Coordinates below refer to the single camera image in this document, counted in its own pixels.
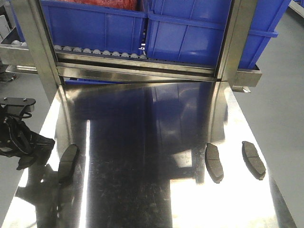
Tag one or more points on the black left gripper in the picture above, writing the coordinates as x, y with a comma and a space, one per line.
17, 140

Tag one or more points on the grey brake pad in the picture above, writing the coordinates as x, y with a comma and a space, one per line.
253, 161
213, 163
67, 164

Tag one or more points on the grey roller conveyor track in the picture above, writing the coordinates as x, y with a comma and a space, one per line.
99, 52

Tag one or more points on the left blue plastic bin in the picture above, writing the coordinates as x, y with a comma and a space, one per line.
95, 27

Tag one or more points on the blue plastic bin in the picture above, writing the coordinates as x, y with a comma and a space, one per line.
95, 27
191, 31

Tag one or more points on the red bagged parts in bin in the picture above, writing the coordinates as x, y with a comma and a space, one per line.
118, 4

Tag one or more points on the right blue plastic bin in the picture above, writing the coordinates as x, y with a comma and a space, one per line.
191, 31

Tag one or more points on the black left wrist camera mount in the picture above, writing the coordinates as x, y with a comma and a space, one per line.
17, 107

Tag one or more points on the stainless steel rack frame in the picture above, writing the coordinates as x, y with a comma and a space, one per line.
53, 66

